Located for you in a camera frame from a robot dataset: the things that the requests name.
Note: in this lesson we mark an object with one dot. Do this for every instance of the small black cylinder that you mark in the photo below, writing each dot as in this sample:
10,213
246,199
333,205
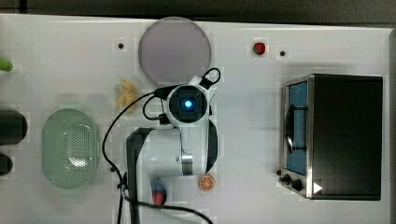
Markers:
6,164

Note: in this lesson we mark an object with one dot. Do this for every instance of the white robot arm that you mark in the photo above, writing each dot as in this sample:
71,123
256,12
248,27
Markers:
186,143

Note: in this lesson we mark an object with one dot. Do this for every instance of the yellow plush pasta toy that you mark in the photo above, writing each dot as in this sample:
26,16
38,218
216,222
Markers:
127,93

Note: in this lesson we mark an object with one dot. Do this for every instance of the silver toaster oven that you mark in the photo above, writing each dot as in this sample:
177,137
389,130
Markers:
332,132

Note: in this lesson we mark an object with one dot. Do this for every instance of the red round toy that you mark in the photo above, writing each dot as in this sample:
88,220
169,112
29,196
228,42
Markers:
259,48

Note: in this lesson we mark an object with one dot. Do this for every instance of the red blue plush toy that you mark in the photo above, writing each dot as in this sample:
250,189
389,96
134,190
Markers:
158,192

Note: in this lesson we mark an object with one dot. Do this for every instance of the orange slice toy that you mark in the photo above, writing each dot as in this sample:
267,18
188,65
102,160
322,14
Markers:
206,182

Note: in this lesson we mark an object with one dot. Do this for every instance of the grey round plate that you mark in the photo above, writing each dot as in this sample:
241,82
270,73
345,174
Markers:
173,50

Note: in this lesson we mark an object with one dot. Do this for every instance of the green toy at edge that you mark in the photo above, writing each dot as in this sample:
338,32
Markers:
6,66

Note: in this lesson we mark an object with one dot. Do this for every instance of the large black cylinder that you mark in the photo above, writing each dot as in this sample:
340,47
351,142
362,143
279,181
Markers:
13,127

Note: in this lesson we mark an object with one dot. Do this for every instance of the green oval strainer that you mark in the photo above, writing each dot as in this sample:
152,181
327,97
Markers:
69,148

